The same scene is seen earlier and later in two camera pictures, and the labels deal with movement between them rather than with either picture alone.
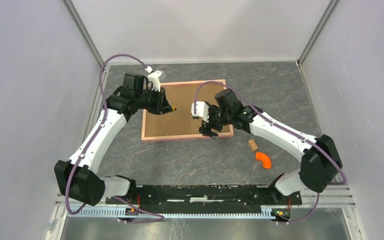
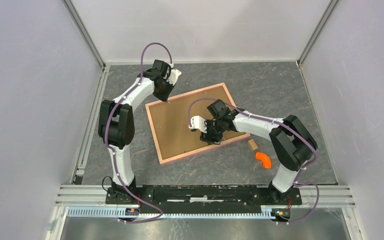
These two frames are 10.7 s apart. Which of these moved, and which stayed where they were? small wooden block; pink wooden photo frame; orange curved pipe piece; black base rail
Moved: pink wooden photo frame
Stayed: orange curved pipe piece; black base rail; small wooden block
